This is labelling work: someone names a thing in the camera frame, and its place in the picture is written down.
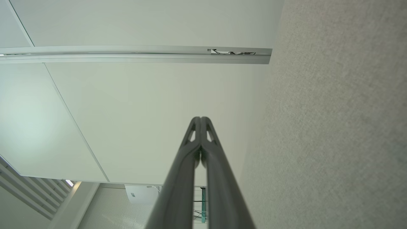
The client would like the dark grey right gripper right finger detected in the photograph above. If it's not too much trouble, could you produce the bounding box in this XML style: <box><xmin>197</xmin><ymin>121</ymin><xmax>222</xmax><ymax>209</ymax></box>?
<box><xmin>201</xmin><ymin>117</ymin><xmax>256</xmax><ymax>229</ymax></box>

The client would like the white slatted panel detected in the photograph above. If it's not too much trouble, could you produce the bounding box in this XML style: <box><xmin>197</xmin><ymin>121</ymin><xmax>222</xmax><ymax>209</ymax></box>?
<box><xmin>0</xmin><ymin>155</ymin><xmax>74</xmax><ymax>220</ymax></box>

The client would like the teal pole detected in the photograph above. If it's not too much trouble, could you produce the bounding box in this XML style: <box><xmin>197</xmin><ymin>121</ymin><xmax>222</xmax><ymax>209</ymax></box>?
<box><xmin>200</xmin><ymin>187</ymin><xmax>207</xmax><ymax>224</ymax></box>

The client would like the white box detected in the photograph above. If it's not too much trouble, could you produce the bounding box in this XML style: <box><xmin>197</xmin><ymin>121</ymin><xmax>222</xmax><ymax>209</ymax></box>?
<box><xmin>125</xmin><ymin>185</ymin><xmax>160</xmax><ymax>205</ymax></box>

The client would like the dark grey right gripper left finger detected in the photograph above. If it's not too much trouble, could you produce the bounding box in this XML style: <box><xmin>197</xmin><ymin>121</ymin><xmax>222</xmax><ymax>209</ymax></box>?
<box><xmin>145</xmin><ymin>117</ymin><xmax>201</xmax><ymax>229</ymax></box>

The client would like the thin black cable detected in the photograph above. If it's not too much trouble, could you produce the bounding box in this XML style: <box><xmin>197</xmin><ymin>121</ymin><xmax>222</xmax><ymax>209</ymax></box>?
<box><xmin>211</xmin><ymin>49</ymin><xmax>256</xmax><ymax>55</ymax></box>

